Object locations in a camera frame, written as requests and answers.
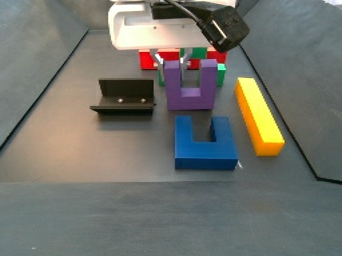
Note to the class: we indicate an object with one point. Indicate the black angle bracket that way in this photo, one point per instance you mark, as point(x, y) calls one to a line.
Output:
point(126, 96)

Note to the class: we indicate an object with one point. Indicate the black camera with cable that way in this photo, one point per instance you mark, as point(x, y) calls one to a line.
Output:
point(219, 21)

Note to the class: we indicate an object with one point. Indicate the blue U-shaped block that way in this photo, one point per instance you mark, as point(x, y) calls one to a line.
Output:
point(205, 155)

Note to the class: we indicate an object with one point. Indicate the purple U-shaped block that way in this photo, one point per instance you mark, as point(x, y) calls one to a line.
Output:
point(191, 98)

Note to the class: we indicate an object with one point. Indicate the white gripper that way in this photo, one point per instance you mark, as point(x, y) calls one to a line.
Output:
point(134, 30)

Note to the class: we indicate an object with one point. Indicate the red puzzle board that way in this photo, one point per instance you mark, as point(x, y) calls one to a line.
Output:
point(147, 62)

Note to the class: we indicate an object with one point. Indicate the yellow long block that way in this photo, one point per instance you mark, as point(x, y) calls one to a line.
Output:
point(262, 127)

